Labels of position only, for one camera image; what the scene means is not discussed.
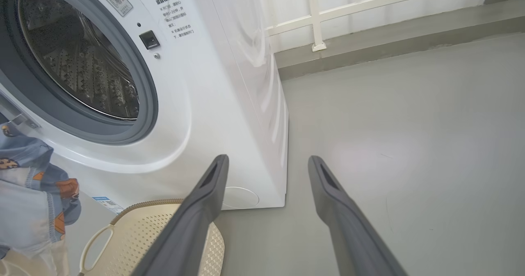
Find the silver door hinge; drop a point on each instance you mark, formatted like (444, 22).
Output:
(20, 120)

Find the cream perforated laundry basket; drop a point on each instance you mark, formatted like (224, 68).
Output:
(135, 235)

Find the black text instruction sticker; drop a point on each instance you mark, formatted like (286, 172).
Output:
(174, 17)

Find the round white filter cover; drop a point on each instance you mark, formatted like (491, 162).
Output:
(242, 198)

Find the blue energy label sticker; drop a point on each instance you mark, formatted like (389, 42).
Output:
(107, 204)

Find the white front-load washing machine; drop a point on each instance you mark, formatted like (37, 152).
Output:
(213, 103)

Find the white metal railing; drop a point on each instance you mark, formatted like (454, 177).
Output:
(316, 21)

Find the black square door latch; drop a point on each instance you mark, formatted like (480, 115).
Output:
(149, 40)

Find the stainless steel washing machine drum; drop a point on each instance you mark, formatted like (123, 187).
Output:
(82, 62)

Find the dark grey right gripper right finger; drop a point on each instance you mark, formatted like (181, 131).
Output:
(348, 235)

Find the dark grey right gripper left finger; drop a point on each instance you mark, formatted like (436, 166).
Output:
(188, 235)

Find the blue garment with cream lining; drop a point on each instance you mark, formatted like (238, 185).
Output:
(28, 194)

